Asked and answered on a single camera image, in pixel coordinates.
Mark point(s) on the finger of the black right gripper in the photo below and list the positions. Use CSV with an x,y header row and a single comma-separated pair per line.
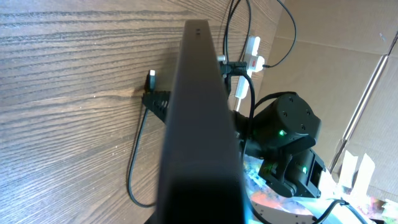
x,y
157,102

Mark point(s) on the blue Galaxy smartphone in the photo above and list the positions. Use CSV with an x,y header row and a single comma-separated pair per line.
x,y
200,176

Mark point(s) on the white power strip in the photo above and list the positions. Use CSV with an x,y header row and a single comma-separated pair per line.
x,y
255,64

